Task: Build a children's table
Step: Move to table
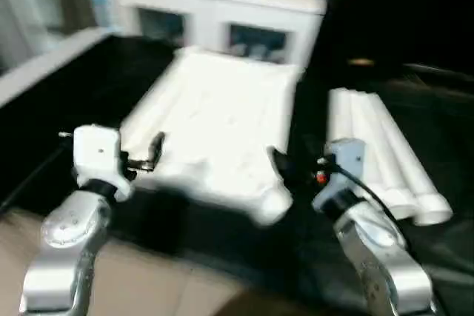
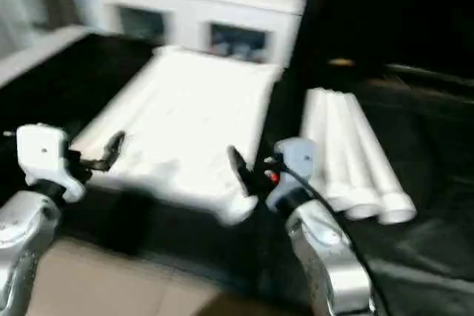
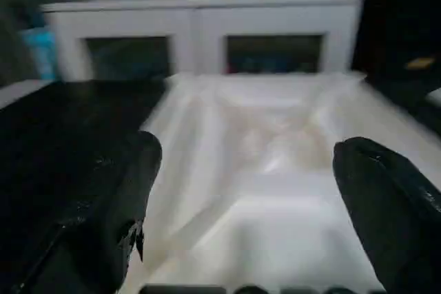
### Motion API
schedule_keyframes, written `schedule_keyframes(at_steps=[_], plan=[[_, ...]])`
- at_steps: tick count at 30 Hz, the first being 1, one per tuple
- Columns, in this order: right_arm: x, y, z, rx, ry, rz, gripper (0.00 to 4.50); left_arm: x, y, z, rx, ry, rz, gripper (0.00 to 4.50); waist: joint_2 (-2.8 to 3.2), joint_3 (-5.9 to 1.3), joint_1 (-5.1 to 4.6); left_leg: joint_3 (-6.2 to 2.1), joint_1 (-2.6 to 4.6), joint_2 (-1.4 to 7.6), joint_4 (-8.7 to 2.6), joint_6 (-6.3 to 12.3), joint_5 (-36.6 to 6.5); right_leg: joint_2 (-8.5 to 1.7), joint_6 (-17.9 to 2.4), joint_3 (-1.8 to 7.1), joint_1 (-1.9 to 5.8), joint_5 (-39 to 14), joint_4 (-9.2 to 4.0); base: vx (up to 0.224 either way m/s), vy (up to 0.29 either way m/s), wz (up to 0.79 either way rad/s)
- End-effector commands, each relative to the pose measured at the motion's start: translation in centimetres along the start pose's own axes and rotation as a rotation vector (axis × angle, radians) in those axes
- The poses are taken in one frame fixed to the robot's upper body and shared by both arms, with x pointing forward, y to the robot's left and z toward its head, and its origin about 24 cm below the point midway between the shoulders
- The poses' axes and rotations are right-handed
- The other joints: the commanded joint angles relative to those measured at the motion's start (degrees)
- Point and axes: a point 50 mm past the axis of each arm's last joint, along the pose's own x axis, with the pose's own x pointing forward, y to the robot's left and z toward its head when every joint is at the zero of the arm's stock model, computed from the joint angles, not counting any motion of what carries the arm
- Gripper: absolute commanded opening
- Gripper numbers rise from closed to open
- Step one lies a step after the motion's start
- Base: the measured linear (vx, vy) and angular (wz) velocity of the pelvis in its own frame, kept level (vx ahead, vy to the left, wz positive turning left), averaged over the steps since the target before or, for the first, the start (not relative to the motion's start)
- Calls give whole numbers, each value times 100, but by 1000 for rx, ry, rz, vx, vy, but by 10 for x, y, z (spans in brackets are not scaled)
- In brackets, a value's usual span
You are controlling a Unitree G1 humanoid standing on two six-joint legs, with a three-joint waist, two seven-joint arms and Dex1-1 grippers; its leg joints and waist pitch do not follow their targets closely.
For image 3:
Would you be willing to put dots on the light blue plastic item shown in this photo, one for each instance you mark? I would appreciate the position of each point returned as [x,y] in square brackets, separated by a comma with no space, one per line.
[41,53]

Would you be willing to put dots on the black work mat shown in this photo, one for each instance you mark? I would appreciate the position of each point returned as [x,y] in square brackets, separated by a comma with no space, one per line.
[69,122]

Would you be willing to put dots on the white cabinet with glass doors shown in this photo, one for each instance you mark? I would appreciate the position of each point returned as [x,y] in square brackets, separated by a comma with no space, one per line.
[200,18]

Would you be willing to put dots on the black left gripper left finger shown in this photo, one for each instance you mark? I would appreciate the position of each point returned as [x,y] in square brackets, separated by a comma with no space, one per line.
[96,218]

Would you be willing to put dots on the white plastic table top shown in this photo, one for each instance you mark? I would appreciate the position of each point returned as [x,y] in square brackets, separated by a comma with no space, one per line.
[262,191]

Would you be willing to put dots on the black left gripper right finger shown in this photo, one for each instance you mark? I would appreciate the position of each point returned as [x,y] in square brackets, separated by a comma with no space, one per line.
[396,222]

